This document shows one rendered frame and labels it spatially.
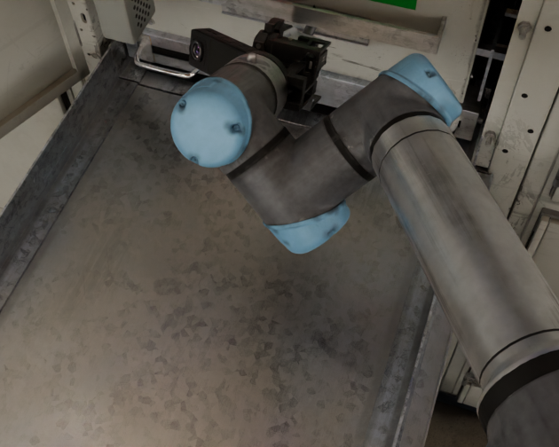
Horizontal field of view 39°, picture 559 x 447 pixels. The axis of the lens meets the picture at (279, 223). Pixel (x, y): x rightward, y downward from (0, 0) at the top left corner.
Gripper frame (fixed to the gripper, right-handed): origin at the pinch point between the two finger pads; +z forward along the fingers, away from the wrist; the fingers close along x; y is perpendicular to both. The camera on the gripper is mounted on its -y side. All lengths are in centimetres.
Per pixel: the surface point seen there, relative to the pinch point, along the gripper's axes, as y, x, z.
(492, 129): 28.0, -6.9, 5.4
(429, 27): 16.9, 4.9, 3.3
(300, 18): 1.0, 3.3, -0.2
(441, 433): 38, -92, 45
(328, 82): 4.5, -7.0, 8.9
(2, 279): -27.7, -32.9, -23.0
